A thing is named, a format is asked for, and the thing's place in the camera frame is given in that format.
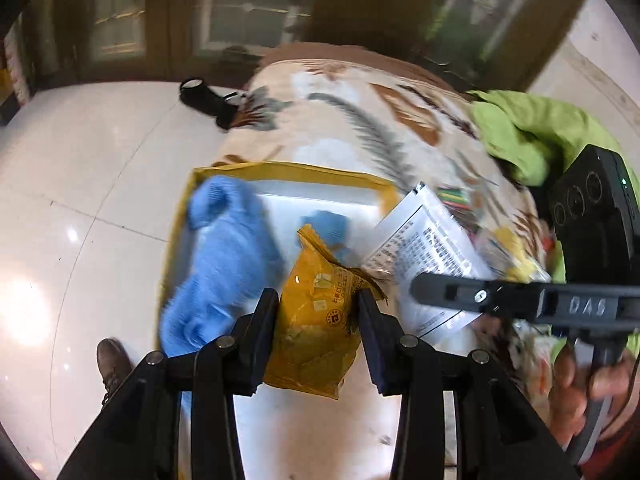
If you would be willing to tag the large white packet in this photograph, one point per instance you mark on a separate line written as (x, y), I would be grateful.
(425, 245)

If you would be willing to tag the blue knitted cloth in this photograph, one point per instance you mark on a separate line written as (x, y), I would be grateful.
(225, 260)

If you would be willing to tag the yellow snack packet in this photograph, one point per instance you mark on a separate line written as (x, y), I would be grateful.
(315, 330)

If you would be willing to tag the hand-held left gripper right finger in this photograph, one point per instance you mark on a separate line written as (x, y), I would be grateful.
(369, 320)

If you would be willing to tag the yellow storage box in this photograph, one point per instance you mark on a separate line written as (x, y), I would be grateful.
(310, 195)

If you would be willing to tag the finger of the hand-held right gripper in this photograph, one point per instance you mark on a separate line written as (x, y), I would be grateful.
(465, 295)

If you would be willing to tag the yellow sachet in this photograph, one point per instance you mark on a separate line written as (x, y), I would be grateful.
(520, 260)

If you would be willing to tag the striped colourful packet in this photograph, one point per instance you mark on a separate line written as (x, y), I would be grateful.
(452, 196)

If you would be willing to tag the person's right hand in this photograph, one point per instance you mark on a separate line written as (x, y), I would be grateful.
(567, 400)

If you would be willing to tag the brown shoe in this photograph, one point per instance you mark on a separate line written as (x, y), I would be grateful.
(112, 365)

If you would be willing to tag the wooden glass door cabinet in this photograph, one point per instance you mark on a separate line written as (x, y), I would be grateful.
(165, 10)

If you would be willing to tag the leaf print blanket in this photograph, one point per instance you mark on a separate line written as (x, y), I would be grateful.
(350, 110)

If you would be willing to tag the small blue cloth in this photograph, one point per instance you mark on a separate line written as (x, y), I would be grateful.
(327, 227)

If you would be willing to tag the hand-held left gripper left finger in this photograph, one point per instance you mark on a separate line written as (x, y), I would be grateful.
(264, 316)

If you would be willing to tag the black flashlight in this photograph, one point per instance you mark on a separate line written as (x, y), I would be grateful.
(205, 97)

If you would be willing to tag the green jacket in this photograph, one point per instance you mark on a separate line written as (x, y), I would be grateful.
(530, 125)

